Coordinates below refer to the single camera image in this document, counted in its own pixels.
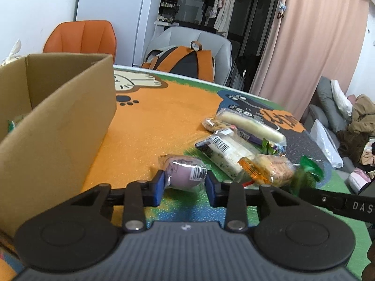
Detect clear nut packet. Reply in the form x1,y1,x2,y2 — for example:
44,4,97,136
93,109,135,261
202,117,232,133

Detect purple bun packet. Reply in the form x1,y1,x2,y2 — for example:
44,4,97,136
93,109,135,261
158,155,207,193

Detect brown garment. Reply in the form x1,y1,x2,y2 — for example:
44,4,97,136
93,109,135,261
337,94,375,164

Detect pink cloth item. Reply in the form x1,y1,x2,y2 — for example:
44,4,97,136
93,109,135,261
349,167,371,194

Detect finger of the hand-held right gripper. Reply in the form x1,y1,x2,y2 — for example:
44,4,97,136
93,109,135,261
295,187,348,212

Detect white cushion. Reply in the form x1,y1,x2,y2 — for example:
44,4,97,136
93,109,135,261
330,80,353,116

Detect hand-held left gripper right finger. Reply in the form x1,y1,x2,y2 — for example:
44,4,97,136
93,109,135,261
204,170,301,232

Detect black kitchen rack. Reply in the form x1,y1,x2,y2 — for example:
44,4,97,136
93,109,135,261
160,0,180,21

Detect dark green triangular packet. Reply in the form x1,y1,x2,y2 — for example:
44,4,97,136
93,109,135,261
293,156,325,195

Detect grey sofa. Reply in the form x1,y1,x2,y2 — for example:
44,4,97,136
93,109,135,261
305,76,375,182

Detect white plastic bag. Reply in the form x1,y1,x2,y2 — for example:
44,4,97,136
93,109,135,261
310,118,344,169

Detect brown cardboard box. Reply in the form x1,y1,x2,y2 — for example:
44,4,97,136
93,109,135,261
0,53,117,238

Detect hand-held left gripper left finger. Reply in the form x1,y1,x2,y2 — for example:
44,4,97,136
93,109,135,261
69,169,167,232

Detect white fridge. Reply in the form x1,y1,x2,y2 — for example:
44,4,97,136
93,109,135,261
75,0,167,68

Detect orange and black backpack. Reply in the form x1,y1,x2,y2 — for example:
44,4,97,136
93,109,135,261
141,41,217,82

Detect dark purple snack packet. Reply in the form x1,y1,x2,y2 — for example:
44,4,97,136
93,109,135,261
234,126,263,146

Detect black garment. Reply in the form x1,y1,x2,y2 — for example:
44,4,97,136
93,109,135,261
231,54,261,92

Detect white roll packet black ends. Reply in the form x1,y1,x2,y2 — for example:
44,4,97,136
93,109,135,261
195,129,259,180

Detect white hanging garment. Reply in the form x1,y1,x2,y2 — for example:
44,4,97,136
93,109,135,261
214,0,238,34

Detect grey chair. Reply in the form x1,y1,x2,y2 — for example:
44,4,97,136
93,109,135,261
143,27,233,86

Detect long white bread packet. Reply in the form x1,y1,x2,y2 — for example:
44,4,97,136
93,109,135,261
217,108,287,150

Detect pink curtain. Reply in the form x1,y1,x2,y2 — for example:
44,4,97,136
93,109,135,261
249,0,369,123

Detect orange chair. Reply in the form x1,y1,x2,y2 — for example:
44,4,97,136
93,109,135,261
43,20,117,65

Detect white shelf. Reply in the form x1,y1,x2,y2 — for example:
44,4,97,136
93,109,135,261
154,18,177,29

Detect orange cracker packet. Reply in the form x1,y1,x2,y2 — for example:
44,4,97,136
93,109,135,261
239,155,295,187

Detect colourful cat print table mat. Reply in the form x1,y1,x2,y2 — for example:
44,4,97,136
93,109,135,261
0,64,375,273

